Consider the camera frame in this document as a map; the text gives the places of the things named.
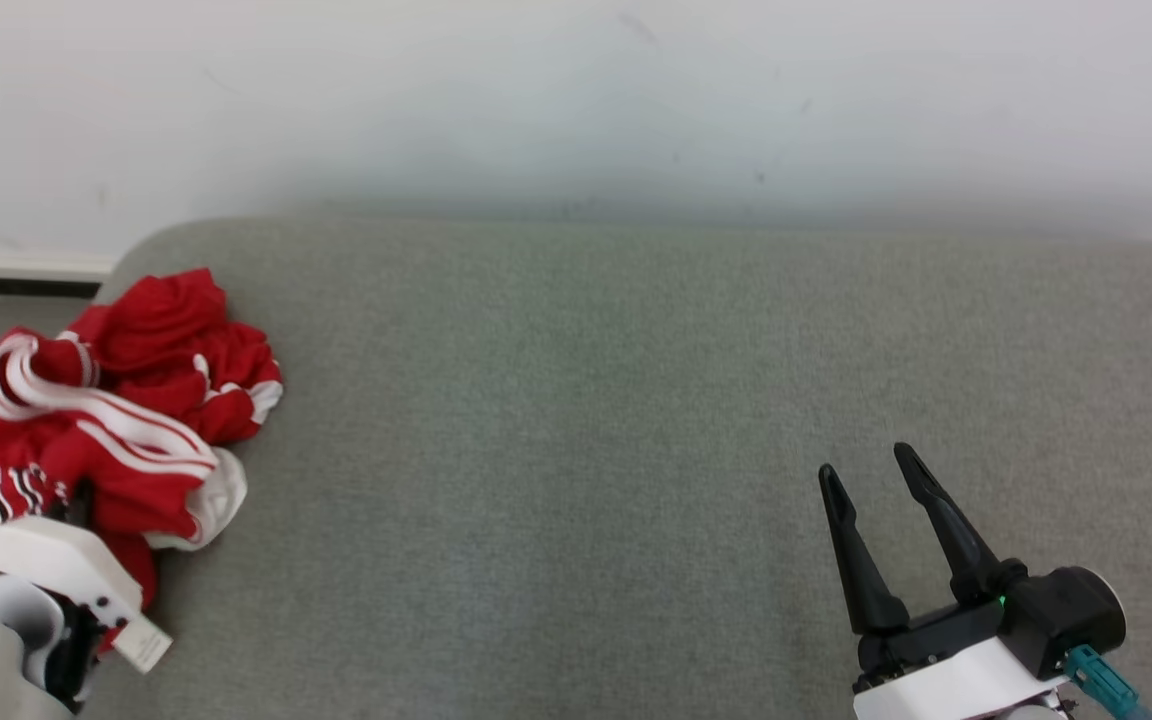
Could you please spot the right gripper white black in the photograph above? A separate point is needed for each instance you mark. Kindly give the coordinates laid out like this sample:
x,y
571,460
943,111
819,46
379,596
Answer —
x,y
946,685

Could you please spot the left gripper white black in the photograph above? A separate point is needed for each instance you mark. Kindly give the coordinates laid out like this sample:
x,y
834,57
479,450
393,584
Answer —
x,y
46,560

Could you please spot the red shorts with white stripes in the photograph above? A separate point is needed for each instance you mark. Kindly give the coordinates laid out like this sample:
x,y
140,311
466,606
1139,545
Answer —
x,y
136,480

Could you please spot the grey fabric sofa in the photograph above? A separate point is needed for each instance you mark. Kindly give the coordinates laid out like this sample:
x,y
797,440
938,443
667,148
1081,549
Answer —
x,y
576,450

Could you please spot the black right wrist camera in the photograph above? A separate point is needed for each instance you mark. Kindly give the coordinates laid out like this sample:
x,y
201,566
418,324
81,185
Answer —
x,y
1066,615

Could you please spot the white wall baseboard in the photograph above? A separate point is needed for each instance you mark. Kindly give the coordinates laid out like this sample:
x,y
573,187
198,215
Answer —
x,y
16,266

